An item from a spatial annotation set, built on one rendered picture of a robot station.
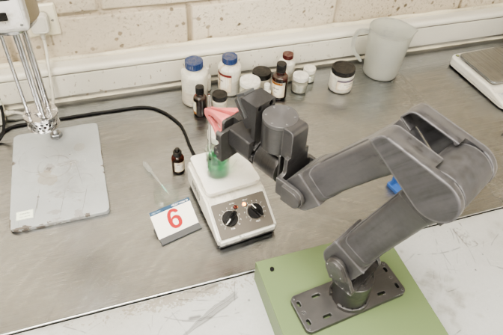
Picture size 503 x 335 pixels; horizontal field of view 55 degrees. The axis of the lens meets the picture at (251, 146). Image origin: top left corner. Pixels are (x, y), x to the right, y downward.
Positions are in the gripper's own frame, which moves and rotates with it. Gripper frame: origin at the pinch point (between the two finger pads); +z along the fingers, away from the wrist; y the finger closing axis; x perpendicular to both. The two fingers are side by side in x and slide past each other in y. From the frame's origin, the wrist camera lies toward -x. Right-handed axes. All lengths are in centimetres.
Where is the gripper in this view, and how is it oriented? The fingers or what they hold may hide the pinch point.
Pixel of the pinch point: (209, 111)
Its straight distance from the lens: 89.9
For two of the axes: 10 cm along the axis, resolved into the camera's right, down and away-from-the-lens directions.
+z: -6.9, -5.1, 5.1
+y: -7.2, 4.5, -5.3
